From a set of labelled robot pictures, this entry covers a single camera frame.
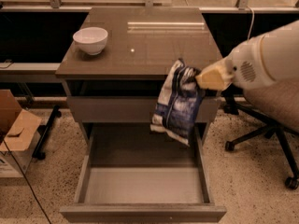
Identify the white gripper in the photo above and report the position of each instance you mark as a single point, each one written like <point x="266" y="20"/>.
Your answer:
<point x="246" y="65"/>

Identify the blue chip bag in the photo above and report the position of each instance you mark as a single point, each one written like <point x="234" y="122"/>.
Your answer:
<point x="178" y="103"/>

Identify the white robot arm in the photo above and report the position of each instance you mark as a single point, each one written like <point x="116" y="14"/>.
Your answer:
<point x="281" y="52"/>

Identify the grey drawer cabinet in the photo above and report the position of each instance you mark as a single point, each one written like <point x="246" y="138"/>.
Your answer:
<point x="142" y="45"/>

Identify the open grey middle drawer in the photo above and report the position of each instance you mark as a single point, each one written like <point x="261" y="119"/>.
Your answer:
<point x="131" y="174"/>

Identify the closed grey top drawer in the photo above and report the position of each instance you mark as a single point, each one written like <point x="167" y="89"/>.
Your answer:
<point x="112" y="109"/>

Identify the white ceramic bowl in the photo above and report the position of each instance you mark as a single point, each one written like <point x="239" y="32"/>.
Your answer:
<point x="91" y="40"/>

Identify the black stand foot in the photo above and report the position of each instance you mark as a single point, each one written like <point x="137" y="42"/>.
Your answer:
<point x="43" y="130"/>

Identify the open cardboard box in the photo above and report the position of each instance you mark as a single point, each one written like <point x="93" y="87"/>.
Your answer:
<point x="19" y="129"/>

